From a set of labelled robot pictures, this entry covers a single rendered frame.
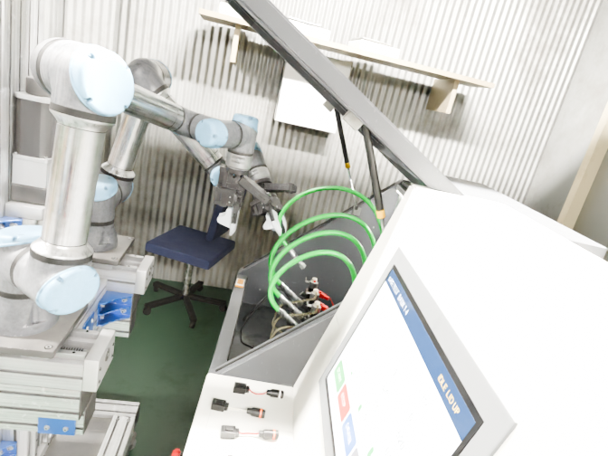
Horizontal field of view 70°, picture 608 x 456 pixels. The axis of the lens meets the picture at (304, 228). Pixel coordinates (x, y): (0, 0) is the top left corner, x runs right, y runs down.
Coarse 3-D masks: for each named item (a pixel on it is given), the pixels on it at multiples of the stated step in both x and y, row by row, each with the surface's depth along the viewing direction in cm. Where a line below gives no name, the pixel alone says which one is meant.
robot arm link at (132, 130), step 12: (156, 60) 146; (168, 72) 147; (168, 84) 148; (132, 120) 146; (120, 132) 148; (132, 132) 148; (144, 132) 151; (120, 144) 149; (132, 144) 149; (120, 156) 150; (132, 156) 152; (108, 168) 150; (120, 168) 151; (132, 168) 156; (120, 180) 152; (132, 180) 156
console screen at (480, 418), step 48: (384, 288) 82; (384, 336) 73; (432, 336) 59; (336, 384) 84; (384, 384) 66; (432, 384) 55; (480, 384) 47; (336, 432) 75; (384, 432) 60; (432, 432) 51; (480, 432) 44
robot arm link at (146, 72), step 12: (132, 60) 135; (144, 60) 134; (132, 72) 132; (144, 72) 131; (156, 72) 133; (144, 84) 131; (156, 84) 131; (168, 96) 135; (192, 144) 138; (192, 156) 142; (204, 156) 139; (216, 156) 141; (204, 168) 142; (216, 168) 139; (216, 180) 140
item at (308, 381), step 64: (384, 256) 91; (448, 256) 66; (512, 256) 56; (576, 256) 64; (512, 320) 47; (576, 320) 40; (512, 384) 43; (576, 384) 37; (320, 448) 79; (512, 448) 40; (576, 448) 34
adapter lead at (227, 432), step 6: (222, 426) 91; (228, 426) 91; (234, 426) 92; (222, 432) 89; (228, 432) 90; (234, 432) 90; (240, 432) 92; (246, 432) 92; (252, 432) 93; (258, 432) 92; (264, 432) 92; (270, 432) 92; (276, 432) 92; (222, 438) 90; (228, 438) 90; (264, 438) 92; (270, 438) 92; (276, 438) 92
